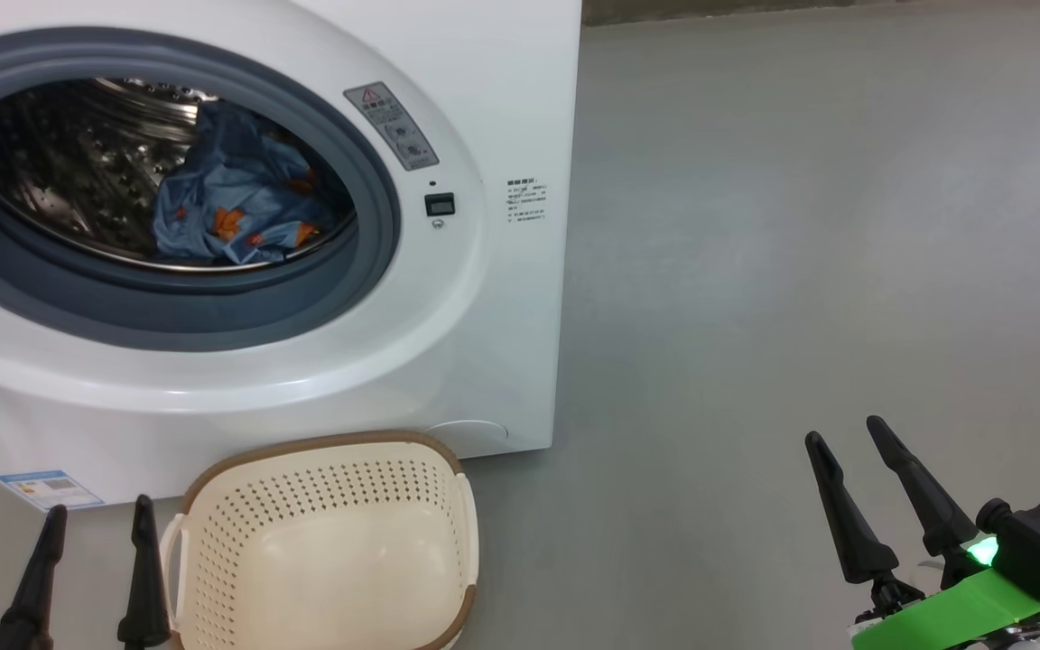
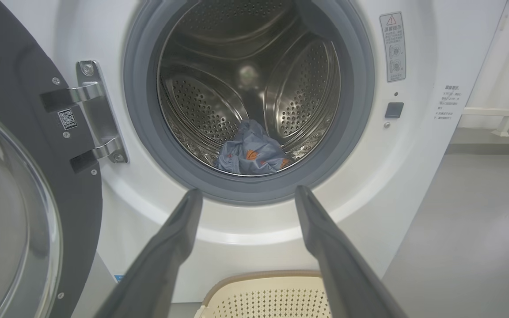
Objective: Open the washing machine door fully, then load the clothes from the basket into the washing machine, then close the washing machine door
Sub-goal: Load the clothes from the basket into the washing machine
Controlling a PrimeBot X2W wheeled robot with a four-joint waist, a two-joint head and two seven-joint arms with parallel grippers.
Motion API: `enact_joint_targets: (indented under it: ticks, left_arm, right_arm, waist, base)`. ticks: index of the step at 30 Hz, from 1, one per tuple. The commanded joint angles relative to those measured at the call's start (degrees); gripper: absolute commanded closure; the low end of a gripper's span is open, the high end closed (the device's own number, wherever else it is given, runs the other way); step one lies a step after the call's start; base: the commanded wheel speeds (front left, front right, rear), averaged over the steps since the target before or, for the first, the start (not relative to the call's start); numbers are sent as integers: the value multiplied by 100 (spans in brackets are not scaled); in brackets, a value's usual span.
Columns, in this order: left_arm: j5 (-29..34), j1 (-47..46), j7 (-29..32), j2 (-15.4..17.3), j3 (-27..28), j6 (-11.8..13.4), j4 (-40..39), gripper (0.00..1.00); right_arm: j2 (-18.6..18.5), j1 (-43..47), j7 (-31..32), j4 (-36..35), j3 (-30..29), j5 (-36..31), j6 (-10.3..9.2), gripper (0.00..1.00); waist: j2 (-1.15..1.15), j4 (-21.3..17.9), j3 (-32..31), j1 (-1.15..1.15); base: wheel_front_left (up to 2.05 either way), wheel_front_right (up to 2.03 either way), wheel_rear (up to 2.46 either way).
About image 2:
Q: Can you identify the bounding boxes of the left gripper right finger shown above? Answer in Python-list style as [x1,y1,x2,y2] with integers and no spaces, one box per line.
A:
[294,185,407,318]

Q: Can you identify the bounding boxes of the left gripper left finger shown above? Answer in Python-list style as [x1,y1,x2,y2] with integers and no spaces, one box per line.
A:
[95,189,203,318]

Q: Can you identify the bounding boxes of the blue orange-print pajama pants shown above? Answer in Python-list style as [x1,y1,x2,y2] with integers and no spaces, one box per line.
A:
[214,119,292,176]

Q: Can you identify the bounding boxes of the black glass washer door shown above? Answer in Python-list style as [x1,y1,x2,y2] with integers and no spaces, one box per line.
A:
[0,0,103,318]

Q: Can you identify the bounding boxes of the white front-load washing machine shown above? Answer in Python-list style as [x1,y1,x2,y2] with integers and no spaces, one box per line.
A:
[0,0,509,305]

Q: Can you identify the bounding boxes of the metal door hinge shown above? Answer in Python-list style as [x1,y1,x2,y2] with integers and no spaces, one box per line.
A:
[39,60,129,174]

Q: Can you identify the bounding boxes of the stainless steel washing machine drum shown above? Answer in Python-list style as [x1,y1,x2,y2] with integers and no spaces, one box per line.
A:
[157,0,341,176]

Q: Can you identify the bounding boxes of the cream perforated laundry basket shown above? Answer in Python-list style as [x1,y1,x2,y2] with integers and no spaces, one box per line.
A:
[194,270,332,318]

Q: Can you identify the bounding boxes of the white QR code sticker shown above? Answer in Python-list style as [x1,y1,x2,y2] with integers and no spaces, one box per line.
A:
[57,109,78,130]

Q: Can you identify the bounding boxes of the grey warning sticker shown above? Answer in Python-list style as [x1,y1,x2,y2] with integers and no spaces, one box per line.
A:
[379,12,407,83]

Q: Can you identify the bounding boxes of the white metal frame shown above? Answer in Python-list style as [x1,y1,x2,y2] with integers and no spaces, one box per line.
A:
[460,0,509,137]

